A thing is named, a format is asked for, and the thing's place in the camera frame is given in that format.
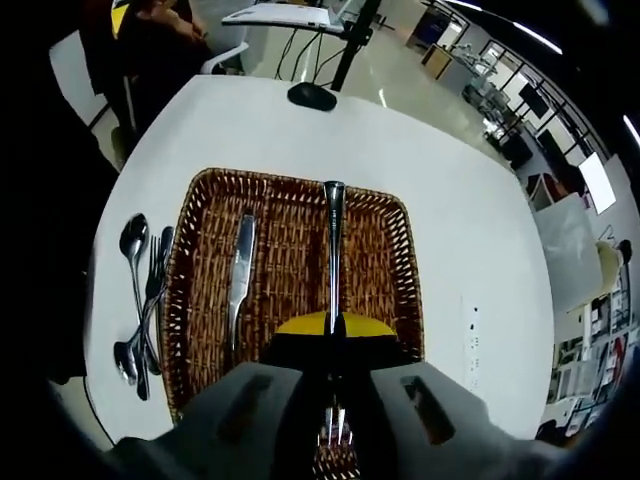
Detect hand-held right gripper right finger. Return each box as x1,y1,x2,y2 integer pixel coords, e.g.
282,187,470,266
332,310,551,480

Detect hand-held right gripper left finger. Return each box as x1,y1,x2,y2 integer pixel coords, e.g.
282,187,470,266
102,309,334,480

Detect steel spoon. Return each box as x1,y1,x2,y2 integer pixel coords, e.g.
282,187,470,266
118,213,152,402
113,225,175,387

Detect steel fork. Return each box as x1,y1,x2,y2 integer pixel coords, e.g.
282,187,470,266
321,179,351,449
145,234,169,376

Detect cutlery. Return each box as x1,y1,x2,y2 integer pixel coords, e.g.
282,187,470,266
227,213,259,366

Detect brown wicker utensil storage tray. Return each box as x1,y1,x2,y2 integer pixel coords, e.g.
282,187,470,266
158,167,426,426

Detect white storage shelving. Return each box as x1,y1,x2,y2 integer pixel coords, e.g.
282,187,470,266
547,284,640,431

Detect bright white monitor screen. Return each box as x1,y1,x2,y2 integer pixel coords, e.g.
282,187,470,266
578,152,617,216

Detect black desk monitors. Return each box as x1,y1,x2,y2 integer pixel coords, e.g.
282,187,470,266
537,128,571,166

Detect black television on stand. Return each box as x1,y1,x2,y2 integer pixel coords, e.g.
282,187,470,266
517,82,549,119

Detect person's black shirt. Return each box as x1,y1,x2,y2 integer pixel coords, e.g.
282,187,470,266
0,0,216,381

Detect black laptop stand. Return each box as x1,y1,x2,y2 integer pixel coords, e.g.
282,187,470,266
286,0,384,113

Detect wood grey cabinet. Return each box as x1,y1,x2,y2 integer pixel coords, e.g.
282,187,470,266
405,0,470,81

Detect white chair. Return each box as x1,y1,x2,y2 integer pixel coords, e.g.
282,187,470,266
48,27,250,134

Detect ceiling light strip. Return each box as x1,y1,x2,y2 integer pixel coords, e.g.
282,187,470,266
514,23,564,53

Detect white laptop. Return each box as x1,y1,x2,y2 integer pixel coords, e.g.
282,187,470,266
221,0,347,35

